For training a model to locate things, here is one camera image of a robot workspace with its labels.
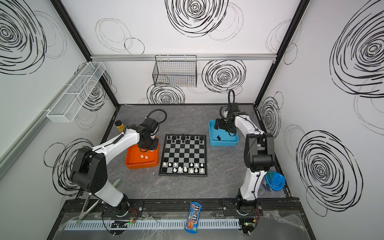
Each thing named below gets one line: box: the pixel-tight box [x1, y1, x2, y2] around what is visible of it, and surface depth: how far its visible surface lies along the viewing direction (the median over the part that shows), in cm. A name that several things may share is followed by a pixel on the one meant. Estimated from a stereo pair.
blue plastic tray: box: [208, 119, 239, 147], surface depth 101 cm
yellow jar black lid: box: [114, 120, 125, 133], surface depth 99 cm
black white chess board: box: [158, 134, 208, 177], surface depth 93 cm
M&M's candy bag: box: [184, 202, 203, 234], surface depth 72 cm
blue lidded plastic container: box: [265, 171, 286, 191], surface depth 74 cm
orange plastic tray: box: [125, 136, 160, 170], surface depth 91 cm
